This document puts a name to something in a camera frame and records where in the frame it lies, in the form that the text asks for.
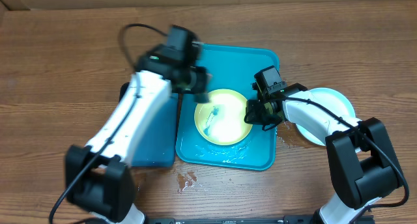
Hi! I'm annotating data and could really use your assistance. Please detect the yellow plate with blue stain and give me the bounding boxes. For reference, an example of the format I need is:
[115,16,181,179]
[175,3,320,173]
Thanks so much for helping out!
[194,89,252,146]

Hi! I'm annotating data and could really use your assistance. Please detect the light blue plate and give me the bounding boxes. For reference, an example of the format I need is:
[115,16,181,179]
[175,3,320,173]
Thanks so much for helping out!
[296,87,356,146]

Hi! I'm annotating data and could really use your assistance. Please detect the black tray with water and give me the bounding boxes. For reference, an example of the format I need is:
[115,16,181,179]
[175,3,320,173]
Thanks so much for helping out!
[131,94,178,167]

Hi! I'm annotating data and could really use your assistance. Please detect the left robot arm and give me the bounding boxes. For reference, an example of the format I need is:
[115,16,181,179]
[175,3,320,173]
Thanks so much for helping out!
[59,66,210,223]

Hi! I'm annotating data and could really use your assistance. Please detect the green scrub sponge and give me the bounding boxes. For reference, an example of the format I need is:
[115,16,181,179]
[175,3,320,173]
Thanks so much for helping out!
[194,92,210,104]

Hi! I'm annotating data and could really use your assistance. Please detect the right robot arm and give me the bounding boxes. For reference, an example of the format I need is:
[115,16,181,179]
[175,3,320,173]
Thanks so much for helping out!
[244,87,410,223]

